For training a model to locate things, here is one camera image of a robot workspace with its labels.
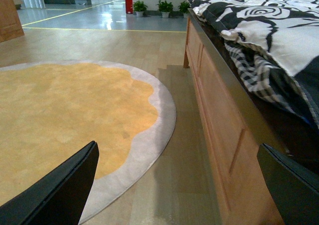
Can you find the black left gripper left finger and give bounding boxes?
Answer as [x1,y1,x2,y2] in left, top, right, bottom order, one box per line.
[0,141,99,225]

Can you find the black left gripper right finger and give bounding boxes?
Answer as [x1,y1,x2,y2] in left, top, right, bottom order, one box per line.
[257,143,319,225]

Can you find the yellow and grey round rug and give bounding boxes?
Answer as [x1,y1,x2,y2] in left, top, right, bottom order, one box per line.
[0,60,176,224]

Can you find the black and white floral duvet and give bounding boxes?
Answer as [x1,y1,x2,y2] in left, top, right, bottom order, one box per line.
[185,0,319,77]

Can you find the wooden cabinet at left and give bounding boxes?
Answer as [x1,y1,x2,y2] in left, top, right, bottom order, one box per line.
[0,0,24,42]

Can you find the potted green plant left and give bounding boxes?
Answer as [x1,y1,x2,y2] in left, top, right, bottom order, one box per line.
[133,0,148,17]

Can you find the potted green plant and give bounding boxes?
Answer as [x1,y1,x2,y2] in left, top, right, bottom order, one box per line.
[157,0,173,18]
[133,0,148,17]
[178,1,190,18]

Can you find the potted green plant right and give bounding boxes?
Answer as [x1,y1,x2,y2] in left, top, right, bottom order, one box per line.
[178,1,190,18]

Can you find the potted green plant middle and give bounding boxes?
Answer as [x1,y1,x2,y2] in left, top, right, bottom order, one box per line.
[157,0,173,18]

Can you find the wooden bed frame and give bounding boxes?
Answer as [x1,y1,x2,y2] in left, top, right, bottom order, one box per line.
[184,12,283,225]

